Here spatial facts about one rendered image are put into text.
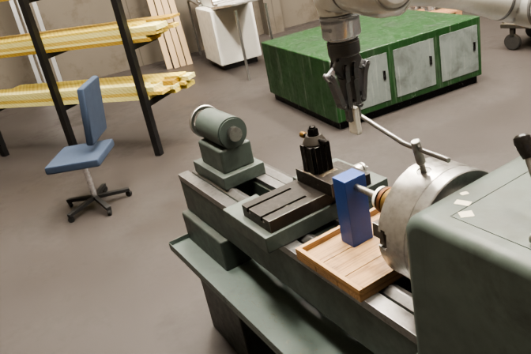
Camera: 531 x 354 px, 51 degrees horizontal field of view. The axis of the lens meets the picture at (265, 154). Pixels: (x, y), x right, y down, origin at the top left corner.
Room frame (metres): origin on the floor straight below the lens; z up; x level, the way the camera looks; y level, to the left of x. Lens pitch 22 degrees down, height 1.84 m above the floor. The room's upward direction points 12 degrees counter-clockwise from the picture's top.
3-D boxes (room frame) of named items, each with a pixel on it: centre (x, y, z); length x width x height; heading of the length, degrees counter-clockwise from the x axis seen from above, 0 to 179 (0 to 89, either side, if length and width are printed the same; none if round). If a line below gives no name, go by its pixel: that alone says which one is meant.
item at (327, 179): (1.73, -0.19, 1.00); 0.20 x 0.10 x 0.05; 28
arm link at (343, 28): (1.26, -0.23, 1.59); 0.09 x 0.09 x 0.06
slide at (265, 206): (1.73, -0.12, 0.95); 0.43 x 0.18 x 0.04; 118
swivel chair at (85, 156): (4.10, 1.40, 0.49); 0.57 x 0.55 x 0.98; 105
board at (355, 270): (1.42, -0.26, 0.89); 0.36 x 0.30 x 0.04; 118
